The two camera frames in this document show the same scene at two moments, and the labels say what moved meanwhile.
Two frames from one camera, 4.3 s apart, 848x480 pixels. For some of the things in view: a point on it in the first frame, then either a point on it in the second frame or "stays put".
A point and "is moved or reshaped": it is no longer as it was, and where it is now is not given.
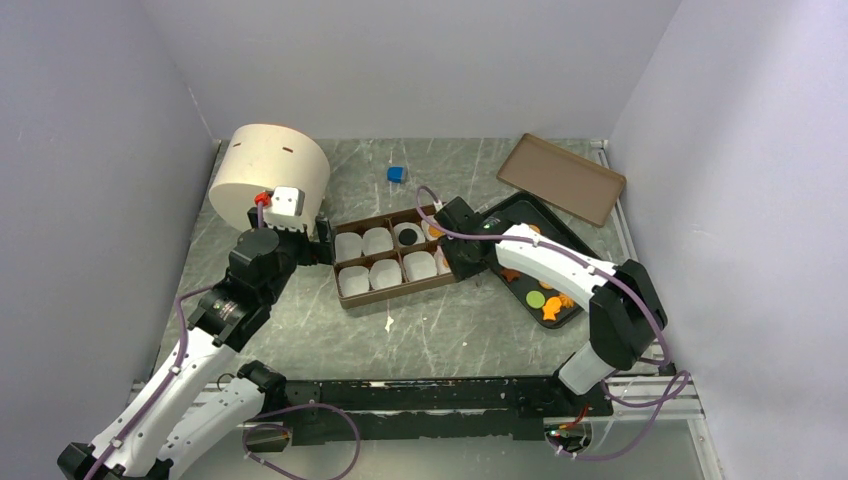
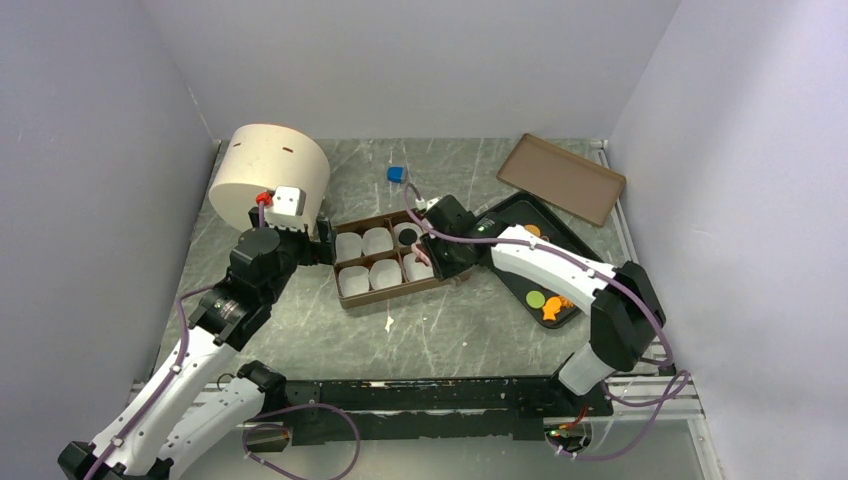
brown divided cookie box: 377,259 stays put
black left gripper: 321,251 stays put
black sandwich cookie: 407,236 stays put
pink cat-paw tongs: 442,265 is moved or reshaped
